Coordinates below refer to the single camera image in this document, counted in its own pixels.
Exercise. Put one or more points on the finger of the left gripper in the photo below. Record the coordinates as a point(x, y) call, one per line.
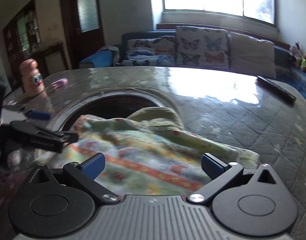
point(33, 114)
point(27, 134)

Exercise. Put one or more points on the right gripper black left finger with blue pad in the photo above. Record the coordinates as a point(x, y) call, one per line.
point(82, 176)

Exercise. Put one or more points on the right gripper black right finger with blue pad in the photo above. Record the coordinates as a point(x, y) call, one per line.
point(222, 177)

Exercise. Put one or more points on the floral patterned children's garment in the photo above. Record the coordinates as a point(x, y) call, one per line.
point(149, 152)

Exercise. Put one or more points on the pink googly-eyed toy figure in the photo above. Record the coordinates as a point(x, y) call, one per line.
point(32, 80)

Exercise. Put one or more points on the small pink object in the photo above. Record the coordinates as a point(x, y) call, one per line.
point(60, 83)

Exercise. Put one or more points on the dark wooden shelf cabinet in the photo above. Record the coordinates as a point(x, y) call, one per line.
point(22, 42)

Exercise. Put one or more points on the blue cloth on sofa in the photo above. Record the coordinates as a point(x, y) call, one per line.
point(106, 56)

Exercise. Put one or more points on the black remote control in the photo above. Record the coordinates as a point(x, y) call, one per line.
point(278, 91)

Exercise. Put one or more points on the plain white cushion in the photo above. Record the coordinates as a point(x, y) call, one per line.
point(251, 56)

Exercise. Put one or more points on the dark wooden door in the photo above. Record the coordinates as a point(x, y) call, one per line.
point(82, 27)

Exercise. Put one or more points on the blue sofa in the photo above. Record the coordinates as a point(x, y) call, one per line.
point(285, 69)

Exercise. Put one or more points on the butterfly cushion upright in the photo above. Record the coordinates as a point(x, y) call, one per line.
point(202, 47)

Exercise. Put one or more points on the butterfly cushion lying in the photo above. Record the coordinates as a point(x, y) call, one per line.
point(150, 52)

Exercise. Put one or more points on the toys pile on sofa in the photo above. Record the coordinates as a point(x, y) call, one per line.
point(297, 57)

